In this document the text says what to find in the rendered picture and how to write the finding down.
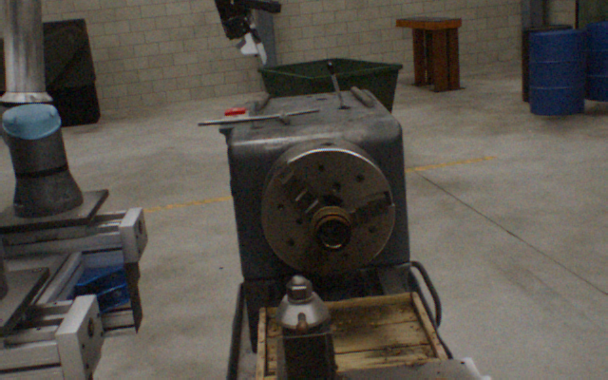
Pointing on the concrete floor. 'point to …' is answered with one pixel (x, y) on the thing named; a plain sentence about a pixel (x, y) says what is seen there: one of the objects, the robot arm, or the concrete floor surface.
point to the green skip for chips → (294, 86)
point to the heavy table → (435, 51)
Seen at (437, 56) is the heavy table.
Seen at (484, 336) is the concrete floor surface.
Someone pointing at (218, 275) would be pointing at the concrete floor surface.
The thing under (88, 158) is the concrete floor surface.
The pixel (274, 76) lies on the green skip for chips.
